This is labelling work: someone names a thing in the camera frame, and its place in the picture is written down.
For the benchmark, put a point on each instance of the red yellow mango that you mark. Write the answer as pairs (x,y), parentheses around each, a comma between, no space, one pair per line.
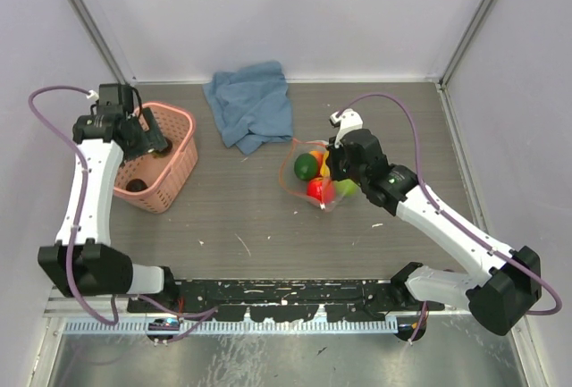
(318,156)

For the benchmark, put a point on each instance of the grey slotted cable duct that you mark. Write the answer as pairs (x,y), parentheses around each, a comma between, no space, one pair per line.
(152,325)

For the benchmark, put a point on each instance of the clear orange zip bag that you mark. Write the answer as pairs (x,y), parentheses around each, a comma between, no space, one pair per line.
(297,187)

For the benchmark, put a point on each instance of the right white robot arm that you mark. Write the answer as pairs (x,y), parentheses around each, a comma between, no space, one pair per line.
(499,284)

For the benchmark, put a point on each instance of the pink plastic basket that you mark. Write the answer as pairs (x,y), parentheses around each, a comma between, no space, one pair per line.
(166,176)

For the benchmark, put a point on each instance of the yellow pear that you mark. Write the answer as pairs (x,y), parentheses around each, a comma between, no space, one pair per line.
(324,170)

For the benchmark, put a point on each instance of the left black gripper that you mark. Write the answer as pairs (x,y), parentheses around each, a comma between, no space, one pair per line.
(151,139)

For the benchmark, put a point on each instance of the green apple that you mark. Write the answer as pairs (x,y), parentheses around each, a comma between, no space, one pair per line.
(345,188)

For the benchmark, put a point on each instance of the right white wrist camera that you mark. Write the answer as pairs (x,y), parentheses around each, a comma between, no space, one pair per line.
(345,121)

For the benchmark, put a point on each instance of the green fruit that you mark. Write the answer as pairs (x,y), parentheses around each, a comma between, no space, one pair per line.
(305,167)

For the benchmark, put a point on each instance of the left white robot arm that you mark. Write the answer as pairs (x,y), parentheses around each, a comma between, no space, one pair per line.
(82,262)

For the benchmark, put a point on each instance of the dark brown fruit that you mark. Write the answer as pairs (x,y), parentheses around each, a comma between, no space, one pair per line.
(163,152)
(136,186)

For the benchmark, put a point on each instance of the red apple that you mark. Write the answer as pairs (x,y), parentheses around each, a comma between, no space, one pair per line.
(322,190)

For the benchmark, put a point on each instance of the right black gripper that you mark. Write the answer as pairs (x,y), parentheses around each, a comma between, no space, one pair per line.
(332,160)

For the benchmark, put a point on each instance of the blue cloth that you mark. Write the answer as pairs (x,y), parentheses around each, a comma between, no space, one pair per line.
(251,106)

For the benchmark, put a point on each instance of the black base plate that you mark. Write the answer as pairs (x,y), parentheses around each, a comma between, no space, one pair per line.
(289,301)

